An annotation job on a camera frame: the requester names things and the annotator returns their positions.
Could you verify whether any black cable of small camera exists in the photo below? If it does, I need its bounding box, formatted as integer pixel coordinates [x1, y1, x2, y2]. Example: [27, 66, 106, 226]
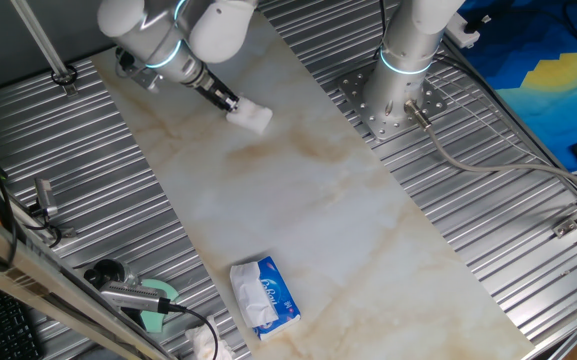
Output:
[0, 119, 64, 266]

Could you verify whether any blue tissue pack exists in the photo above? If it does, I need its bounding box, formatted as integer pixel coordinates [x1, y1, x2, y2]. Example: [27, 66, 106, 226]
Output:
[229, 255, 303, 342]

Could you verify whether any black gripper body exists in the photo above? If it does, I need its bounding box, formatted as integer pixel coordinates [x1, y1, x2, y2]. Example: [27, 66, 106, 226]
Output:
[193, 73, 233, 107]

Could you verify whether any silver ribbed camera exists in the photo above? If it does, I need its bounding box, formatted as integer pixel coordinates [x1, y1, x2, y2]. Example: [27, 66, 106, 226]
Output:
[98, 279, 173, 315]

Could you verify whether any blue and yellow mat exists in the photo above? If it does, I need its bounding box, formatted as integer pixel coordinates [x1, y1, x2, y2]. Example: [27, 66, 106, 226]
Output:
[455, 0, 577, 174]

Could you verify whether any thick grey cable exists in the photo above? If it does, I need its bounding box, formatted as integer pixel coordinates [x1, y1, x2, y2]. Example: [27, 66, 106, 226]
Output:
[403, 99, 577, 201]

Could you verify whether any metal corner bracket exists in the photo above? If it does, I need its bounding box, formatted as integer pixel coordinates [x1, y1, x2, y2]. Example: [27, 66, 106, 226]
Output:
[551, 217, 577, 239]

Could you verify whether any crumpled white tissue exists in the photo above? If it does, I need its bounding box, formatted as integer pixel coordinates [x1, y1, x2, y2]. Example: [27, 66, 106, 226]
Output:
[185, 314, 237, 360]

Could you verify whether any white power strip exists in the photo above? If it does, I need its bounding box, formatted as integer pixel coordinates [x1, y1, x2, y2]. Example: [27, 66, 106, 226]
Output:
[442, 12, 482, 50]

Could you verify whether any black ring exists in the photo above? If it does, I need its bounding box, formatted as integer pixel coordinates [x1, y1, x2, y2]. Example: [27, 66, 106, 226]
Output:
[50, 64, 79, 87]

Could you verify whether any aluminium pole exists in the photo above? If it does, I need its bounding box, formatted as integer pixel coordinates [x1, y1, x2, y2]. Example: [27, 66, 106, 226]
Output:
[10, 0, 79, 97]

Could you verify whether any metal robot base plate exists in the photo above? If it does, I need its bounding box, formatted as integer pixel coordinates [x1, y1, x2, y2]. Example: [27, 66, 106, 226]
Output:
[337, 64, 448, 142]

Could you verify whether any black round mount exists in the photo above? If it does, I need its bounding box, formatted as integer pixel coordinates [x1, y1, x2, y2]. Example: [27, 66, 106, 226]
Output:
[83, 258, 134, 291]

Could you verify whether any green disc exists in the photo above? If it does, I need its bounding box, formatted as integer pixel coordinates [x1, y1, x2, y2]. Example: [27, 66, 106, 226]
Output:
[137, 277, 181, 334]

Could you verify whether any black plug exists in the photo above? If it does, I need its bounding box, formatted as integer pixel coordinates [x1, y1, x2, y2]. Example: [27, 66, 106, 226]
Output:
[462, 13, 493, 35]

